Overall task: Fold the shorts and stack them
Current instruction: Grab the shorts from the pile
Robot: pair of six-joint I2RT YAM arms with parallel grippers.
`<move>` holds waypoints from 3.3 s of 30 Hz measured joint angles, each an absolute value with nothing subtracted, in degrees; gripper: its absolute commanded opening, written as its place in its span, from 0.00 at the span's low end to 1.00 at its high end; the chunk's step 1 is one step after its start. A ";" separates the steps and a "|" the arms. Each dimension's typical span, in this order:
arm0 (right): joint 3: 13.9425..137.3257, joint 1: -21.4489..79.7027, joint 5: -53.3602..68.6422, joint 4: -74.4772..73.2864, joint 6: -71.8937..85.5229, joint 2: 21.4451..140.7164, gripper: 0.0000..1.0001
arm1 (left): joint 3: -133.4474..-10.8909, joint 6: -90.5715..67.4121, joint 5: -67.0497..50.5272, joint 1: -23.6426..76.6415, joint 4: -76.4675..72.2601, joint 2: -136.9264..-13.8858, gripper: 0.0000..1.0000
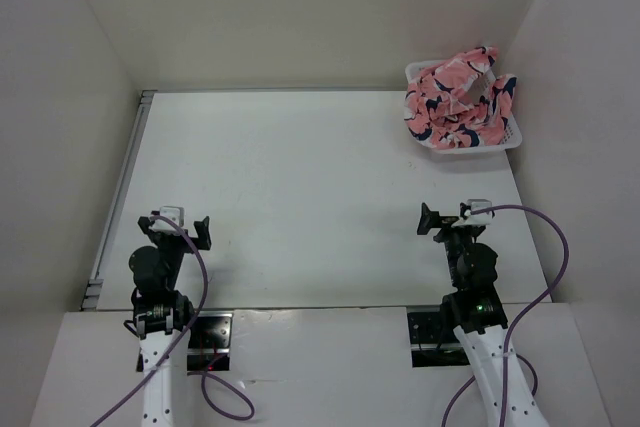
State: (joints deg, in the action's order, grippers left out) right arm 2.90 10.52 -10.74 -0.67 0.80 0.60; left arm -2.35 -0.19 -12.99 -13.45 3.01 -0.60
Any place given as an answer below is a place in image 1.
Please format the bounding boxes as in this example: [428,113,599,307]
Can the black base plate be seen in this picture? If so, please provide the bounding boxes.
[407,309,501,368]
[136,312,235,373]

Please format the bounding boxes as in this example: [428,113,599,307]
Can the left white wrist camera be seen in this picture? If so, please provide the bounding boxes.
[150,206,185,235]

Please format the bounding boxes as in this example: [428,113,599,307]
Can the pink shark print shorts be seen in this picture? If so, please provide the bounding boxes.
[404,46,517,150]

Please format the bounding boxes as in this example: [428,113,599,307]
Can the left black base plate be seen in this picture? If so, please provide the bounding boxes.
[136,312,235,373]

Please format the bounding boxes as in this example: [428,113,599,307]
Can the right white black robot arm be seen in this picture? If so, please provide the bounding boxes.
[417,200,548,426]

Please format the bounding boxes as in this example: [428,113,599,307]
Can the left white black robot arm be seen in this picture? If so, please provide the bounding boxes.
[129,207,211,426]

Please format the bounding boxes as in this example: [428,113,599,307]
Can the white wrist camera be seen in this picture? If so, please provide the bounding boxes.
[458,199,494,226]
[150,206,185,235]

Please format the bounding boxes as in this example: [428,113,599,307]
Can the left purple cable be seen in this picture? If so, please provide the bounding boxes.
[88,215,255,427]

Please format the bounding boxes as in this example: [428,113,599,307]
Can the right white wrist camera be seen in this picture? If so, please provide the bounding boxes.
[458,199,494,226]

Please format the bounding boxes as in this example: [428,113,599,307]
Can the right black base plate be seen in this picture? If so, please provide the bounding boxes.
[407,309,501,368]

